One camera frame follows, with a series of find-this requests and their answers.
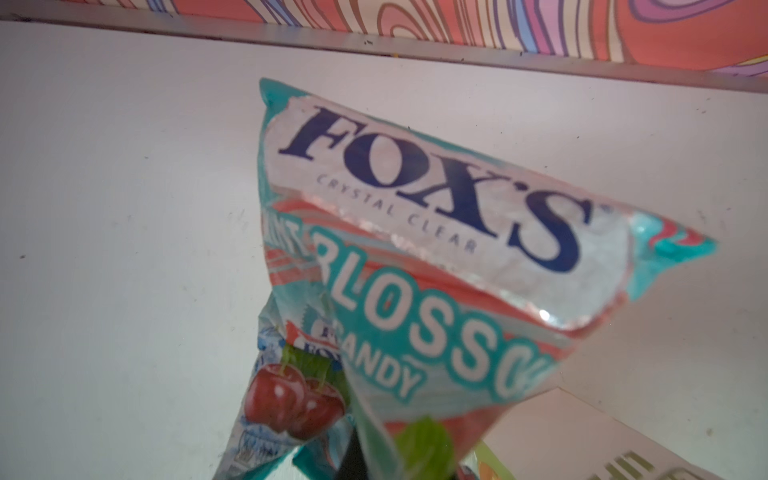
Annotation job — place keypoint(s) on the white paper bag with flowers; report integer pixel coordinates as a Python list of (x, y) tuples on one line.
[(555, 435)]

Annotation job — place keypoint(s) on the teal Fox's candy bag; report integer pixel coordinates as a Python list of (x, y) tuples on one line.
[(419, 290)]

